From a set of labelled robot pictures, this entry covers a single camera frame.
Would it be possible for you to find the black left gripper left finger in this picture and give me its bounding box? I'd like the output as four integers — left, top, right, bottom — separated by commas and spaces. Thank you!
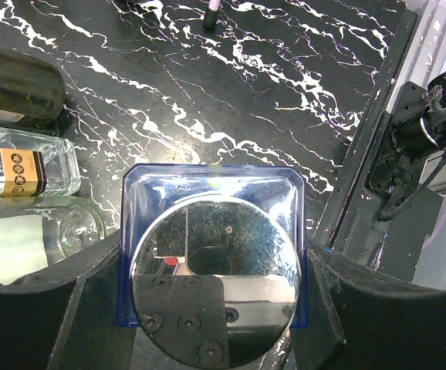
0, 232, 136, 369

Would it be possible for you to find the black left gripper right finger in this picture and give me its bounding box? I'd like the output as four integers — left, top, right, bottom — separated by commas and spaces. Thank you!
285, 240, 446, 369

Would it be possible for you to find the clear tall glass bottle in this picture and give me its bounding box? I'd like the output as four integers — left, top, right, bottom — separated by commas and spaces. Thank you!
0, 196, 106, 285

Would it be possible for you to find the blue square glass bottle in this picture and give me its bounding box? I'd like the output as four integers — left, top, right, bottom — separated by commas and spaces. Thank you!
117, 163, 307, 369

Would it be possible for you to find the dark green wine bottle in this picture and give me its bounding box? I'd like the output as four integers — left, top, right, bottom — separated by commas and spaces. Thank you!
0, 46, 66, 126

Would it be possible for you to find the clear bottle black gold label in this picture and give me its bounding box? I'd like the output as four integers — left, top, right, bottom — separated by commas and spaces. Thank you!
0, 127, 81, 197

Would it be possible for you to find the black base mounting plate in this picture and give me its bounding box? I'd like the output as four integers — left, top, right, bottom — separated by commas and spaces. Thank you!
313, 10, 442, 281

